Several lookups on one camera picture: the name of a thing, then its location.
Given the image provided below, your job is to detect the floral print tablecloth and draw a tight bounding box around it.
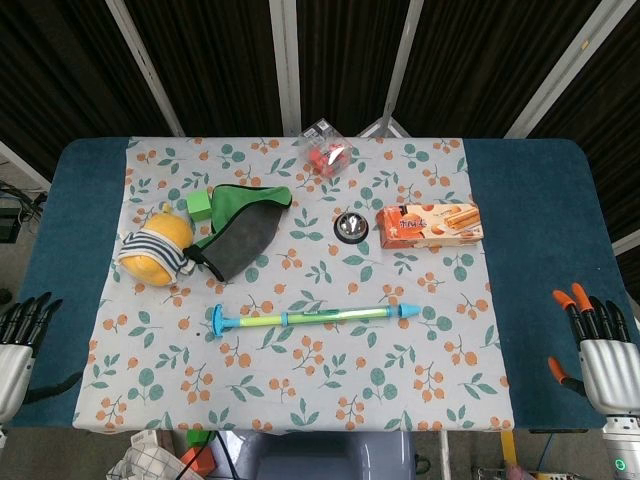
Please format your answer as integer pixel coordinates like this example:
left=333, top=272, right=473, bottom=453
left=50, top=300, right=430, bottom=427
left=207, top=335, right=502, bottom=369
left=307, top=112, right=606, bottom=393
left=72, top=134, right=516, bottom=434

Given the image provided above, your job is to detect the right silver orange-tipped robot hand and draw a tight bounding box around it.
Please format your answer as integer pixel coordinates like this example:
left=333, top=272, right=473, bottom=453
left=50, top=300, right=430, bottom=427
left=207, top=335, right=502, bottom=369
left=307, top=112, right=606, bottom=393
left=547, top=282, right=640, bottom=416

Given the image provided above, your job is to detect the orange biscuit box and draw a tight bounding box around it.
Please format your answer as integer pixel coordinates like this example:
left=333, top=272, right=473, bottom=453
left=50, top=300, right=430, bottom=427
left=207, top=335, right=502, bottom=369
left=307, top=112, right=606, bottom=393
left=375, top=202, right=485, bottom=250

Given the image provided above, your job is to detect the grey-blue robot torso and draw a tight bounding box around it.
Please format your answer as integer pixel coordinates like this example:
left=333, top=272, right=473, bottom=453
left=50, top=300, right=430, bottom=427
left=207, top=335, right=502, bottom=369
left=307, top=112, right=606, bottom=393
left=239, top=430, right=416, bottom=480

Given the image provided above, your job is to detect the green and grey pouch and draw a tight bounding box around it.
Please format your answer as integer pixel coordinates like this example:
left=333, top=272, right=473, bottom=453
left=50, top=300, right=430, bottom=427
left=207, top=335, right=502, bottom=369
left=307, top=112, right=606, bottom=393
left=182, top=183, right=294, bottom=282

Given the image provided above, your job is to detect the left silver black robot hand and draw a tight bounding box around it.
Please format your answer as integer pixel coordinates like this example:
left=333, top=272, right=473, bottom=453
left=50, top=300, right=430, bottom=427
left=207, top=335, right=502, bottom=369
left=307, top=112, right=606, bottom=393
left=0, top=292, right=84, bottom=436

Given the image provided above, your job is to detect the blue table cover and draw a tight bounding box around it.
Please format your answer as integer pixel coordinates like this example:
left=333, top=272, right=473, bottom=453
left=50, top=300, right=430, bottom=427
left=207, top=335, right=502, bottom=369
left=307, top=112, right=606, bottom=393
left=9, top=137, right=632, bottom=434

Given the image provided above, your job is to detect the white checkered cloth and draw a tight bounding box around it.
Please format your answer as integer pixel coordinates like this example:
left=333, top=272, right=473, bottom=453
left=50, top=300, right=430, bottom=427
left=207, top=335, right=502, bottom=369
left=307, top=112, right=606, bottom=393
left=107, top=430, right=204, bottom=480

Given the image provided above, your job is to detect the white metal pole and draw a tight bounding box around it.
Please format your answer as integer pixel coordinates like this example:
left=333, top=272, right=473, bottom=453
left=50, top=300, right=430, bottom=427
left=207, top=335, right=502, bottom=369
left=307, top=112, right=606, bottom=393
left=269, top=0, right=301, bottom=137
left=503, top=0, right=615, bottom=140
left=380, top=0, right=426, bottom=137
left=104, top=0, right=186, bottom=137

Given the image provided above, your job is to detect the green cube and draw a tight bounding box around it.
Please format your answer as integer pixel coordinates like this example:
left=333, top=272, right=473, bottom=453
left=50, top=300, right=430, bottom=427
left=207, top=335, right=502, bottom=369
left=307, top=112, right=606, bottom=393
left=185, top=189, right=214, bottom=221

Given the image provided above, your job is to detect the orange block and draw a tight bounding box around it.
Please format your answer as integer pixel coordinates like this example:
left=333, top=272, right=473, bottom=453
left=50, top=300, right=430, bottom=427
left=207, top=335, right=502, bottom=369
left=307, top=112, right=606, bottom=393
left=179, top=447, right=217, bottom=474

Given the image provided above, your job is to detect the small black metal bowl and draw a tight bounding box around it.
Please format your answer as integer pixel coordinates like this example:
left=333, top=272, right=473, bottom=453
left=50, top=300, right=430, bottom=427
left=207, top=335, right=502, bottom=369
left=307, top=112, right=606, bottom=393
left=333, top=211, right=370, bottom=245

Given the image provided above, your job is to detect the green and blue toy stick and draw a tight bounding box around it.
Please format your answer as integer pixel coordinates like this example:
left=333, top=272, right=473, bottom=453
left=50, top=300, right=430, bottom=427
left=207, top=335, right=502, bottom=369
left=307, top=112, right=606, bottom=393
left=209, top=301, right=420, bottom=341

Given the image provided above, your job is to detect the black cable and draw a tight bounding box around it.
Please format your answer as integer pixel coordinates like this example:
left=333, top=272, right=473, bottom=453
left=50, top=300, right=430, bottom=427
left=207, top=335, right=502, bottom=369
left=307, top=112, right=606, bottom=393
left=213, top=430, right=237, bottom=480

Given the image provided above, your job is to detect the clear box with red pieces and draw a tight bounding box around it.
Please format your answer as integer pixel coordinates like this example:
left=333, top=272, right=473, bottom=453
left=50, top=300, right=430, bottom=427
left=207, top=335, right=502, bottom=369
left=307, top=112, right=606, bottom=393
left=298, top=117, right=353, bottom=177

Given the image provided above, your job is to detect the yellow plush toy striped shirt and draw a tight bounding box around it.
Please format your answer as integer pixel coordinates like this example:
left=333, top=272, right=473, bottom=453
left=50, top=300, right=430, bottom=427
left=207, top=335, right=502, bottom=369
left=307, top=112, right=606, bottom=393
left=117, top=202, right=197, bottom=287

